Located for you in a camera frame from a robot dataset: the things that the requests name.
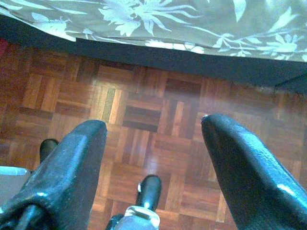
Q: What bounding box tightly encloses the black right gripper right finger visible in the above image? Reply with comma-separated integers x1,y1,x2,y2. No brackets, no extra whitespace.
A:
201,114,307,230

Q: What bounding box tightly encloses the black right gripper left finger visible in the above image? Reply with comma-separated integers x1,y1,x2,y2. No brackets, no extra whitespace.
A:
0,119,108,230

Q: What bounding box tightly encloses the grey floral bed sheet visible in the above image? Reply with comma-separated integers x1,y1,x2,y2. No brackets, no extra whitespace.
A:
0,0,307,63

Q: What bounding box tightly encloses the dark bed frame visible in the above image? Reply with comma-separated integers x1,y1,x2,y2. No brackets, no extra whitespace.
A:
0,14,307,94

